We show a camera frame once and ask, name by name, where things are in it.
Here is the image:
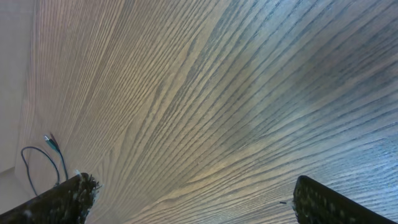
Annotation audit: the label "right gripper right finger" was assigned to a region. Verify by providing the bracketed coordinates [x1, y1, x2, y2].
[292, 175, 395, 224]

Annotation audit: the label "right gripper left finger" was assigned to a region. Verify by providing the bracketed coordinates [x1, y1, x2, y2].
[1, 173, 99, 224]

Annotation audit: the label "black cable silver plugs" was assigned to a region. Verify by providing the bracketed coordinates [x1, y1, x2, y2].
[20, 133, 69, 196]

